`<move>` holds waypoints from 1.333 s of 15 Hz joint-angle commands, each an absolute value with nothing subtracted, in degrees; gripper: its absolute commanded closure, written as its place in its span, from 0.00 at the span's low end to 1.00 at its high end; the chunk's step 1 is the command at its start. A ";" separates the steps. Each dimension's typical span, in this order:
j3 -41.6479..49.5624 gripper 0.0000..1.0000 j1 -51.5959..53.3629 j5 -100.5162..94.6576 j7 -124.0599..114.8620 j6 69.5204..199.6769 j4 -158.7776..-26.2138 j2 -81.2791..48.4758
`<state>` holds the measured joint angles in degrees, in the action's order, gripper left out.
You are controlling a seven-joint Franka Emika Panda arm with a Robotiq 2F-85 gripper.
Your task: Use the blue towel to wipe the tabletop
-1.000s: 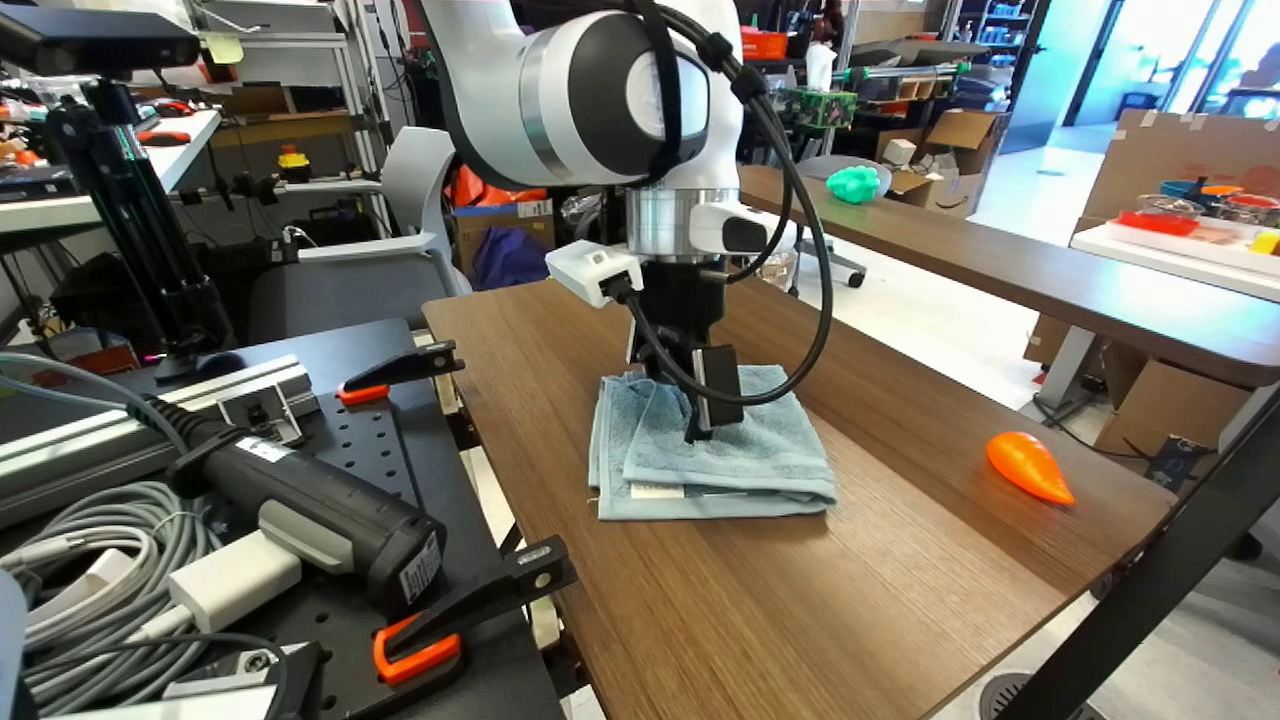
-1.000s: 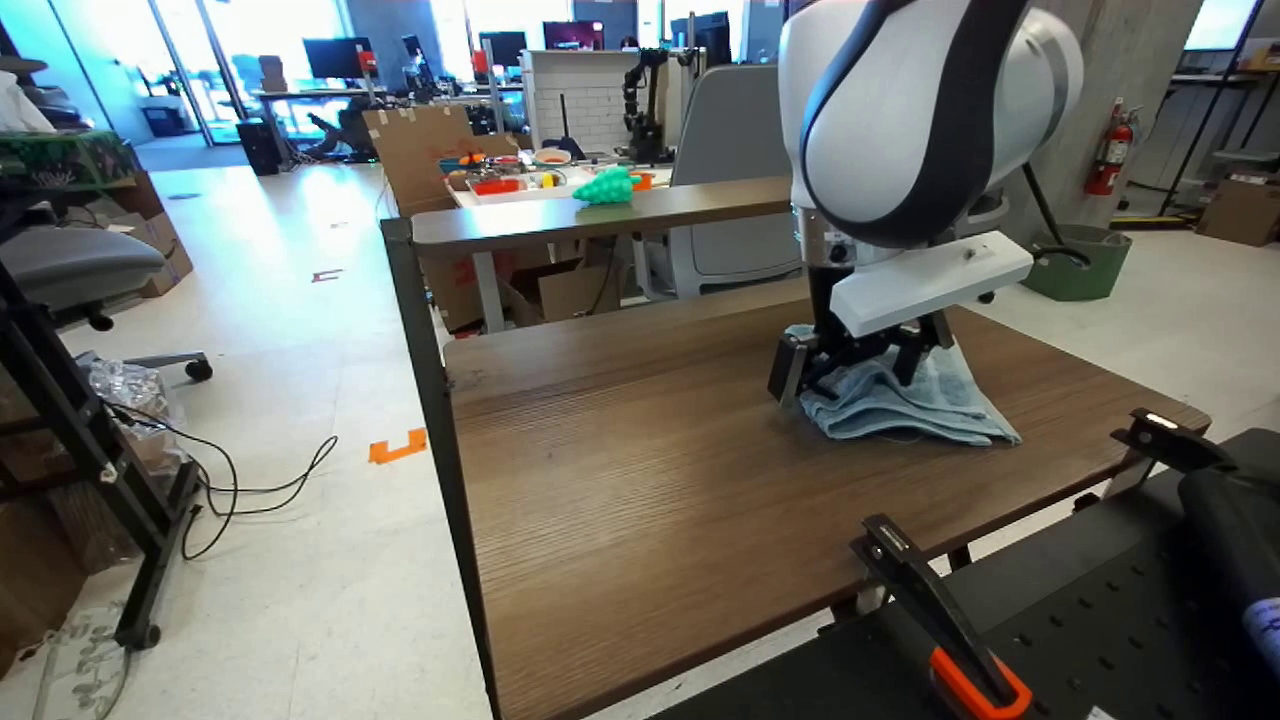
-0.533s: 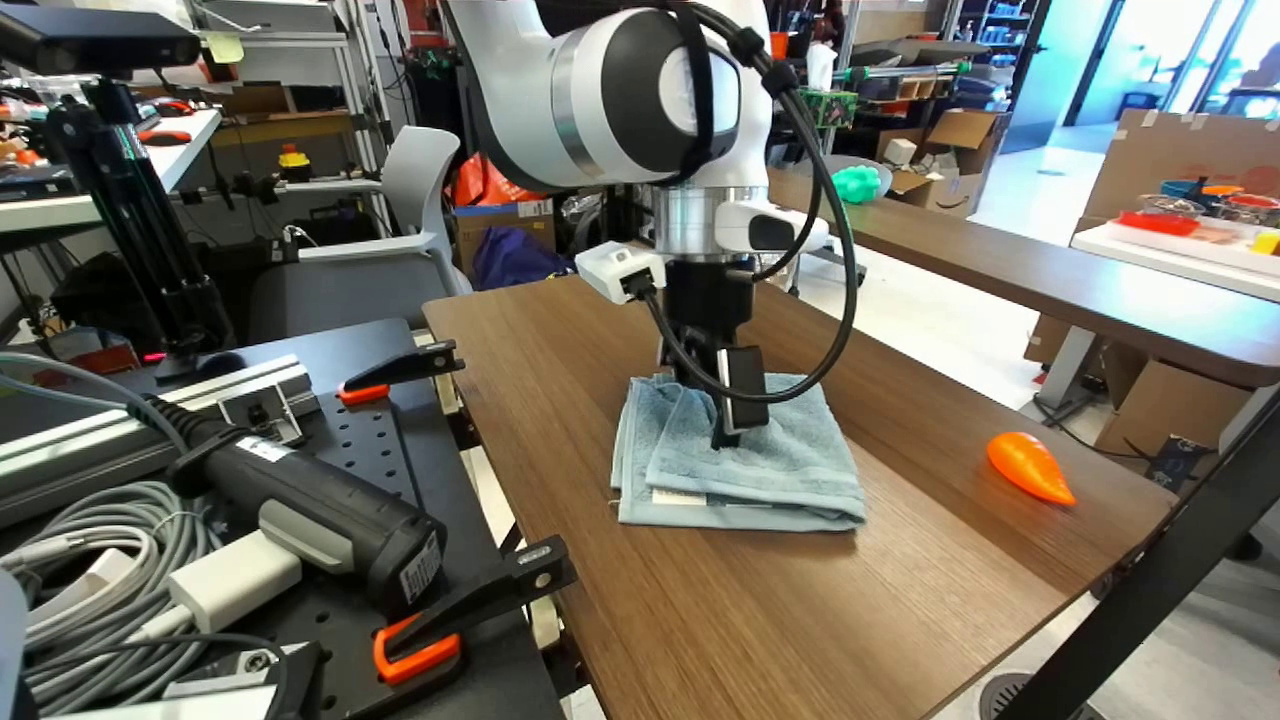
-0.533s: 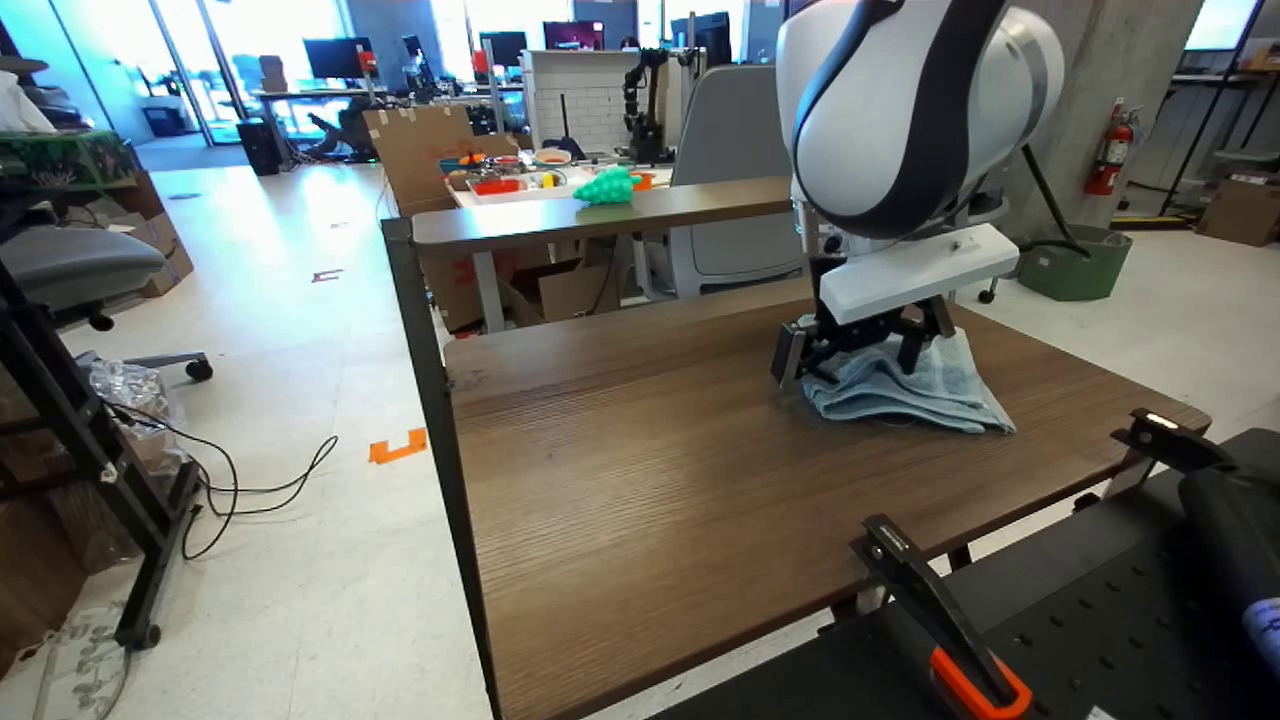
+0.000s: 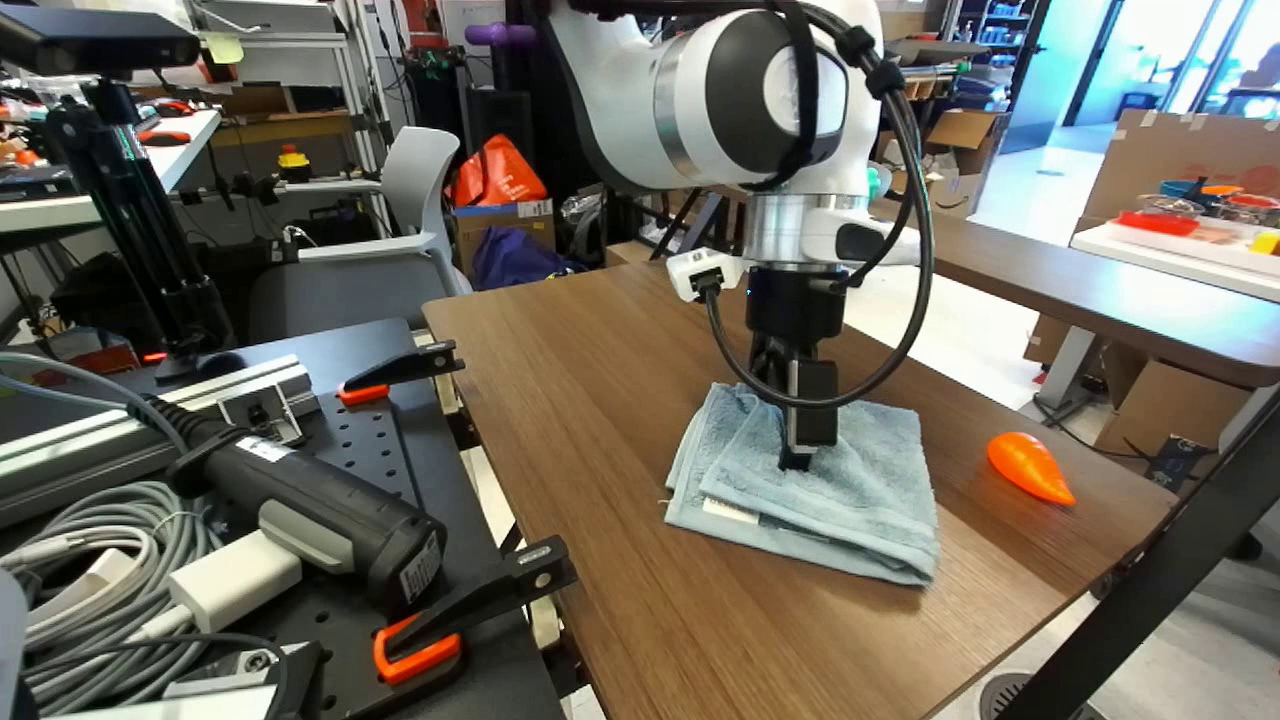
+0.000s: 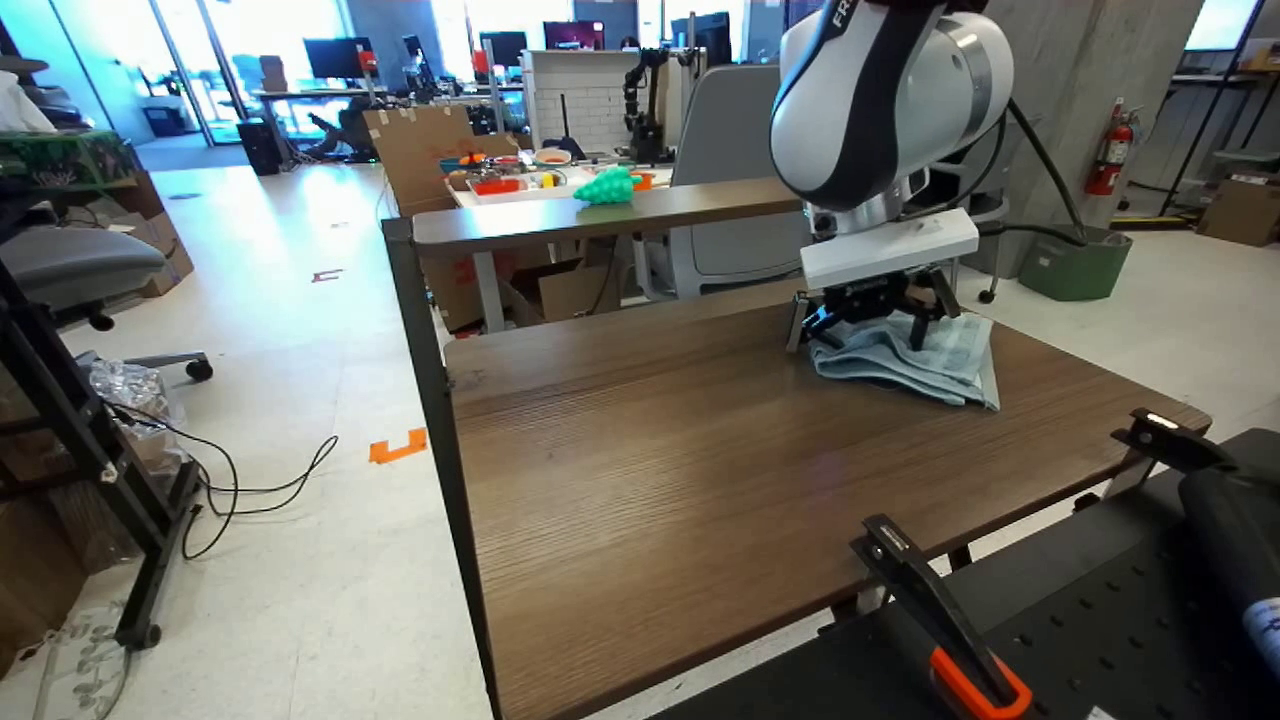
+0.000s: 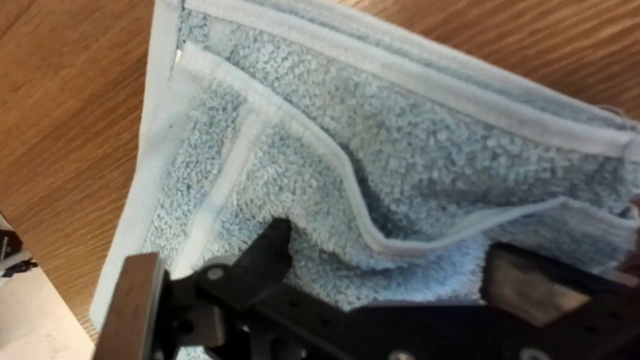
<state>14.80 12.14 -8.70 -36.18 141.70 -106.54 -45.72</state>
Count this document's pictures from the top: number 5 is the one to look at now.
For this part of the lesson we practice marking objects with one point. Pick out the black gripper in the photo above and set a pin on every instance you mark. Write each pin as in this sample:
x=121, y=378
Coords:
x=799, y=313

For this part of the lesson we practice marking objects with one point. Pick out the blue terry towel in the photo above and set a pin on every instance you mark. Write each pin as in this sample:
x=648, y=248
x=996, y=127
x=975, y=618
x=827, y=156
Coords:
x=853, y=504

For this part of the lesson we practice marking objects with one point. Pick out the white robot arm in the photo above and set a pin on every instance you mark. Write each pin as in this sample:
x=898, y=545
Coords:
x=693, y=105

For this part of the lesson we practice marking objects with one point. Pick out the orange carrot-shaped toy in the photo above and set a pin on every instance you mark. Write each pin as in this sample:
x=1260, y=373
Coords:
x=1031, y=466

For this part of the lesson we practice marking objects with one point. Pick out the grey table leg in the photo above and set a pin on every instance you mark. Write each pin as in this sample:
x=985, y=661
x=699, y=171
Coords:
x=1067, y=373

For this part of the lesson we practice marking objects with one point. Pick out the dark blue bag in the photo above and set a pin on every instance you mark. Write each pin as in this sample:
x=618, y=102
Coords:
x=513, y=260

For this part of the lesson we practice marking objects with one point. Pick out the open cardboard box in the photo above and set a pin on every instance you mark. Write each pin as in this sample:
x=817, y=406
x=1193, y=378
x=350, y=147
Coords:
x=961, y=133

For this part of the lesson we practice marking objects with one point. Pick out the small cardboard box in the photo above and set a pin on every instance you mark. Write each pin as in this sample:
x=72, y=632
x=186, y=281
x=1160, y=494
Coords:
x=501, y=226

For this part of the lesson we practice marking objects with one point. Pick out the long wooden side table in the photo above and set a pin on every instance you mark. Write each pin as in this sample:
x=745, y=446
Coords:
x=1134, y=292

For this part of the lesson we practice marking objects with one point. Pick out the orange bag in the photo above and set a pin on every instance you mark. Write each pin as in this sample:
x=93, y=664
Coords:
x=496, y=175

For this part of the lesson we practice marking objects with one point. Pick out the cardboard box under table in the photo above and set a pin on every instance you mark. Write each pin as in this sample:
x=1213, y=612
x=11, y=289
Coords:
x=1166, y=406

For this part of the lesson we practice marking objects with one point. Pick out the round floor drain grate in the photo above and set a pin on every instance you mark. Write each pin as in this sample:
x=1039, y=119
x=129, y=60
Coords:
x=1020, y=696

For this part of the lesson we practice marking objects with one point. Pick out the red toy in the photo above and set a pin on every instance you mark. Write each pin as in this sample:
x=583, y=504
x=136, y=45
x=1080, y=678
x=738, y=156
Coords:
x=1158, y=220

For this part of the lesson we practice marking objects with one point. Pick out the white board with toys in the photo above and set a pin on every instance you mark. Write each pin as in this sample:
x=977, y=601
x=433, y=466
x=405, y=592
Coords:
x=1175, y=254

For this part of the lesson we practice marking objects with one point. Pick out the black perforated mounting board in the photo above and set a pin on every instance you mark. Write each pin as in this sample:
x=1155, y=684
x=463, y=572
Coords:
x=384, y=460

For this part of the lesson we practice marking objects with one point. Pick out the black diagonal table beam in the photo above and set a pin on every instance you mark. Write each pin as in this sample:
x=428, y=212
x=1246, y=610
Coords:
x=1175, y=563

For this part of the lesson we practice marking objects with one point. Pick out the large cardboard panel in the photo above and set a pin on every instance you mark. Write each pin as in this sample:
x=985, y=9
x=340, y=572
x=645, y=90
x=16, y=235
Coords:
x=1160, y=153

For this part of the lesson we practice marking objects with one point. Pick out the purple cylinder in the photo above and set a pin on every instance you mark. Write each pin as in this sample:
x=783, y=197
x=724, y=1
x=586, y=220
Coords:
x=496, y=36

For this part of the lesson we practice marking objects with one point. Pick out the black and grey handheld device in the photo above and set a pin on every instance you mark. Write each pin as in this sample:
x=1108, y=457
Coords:
x=334, y=520

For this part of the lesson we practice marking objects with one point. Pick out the yellow and black object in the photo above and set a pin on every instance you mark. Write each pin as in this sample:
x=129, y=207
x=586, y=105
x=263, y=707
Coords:
x=292, y=161

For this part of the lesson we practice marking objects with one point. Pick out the white power adapter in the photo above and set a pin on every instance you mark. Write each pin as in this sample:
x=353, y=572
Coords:
x=235, y=582

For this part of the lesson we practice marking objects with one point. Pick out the white workbench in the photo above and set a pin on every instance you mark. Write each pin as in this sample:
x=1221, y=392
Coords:
x=175, y=153

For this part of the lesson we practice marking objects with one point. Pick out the black tripod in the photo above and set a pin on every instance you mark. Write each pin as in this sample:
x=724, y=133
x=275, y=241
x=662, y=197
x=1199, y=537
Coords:
x=144, y=241

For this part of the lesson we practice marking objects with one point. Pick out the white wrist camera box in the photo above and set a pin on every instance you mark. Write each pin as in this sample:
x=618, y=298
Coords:
x=702, y=276

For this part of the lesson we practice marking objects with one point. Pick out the aluminium extrusion rail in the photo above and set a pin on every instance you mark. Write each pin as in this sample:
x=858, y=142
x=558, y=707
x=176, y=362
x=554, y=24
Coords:
x=121, y=434

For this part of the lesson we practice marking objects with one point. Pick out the black camera on tripod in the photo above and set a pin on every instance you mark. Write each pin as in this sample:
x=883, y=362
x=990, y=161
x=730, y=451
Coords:
x=93, y=36

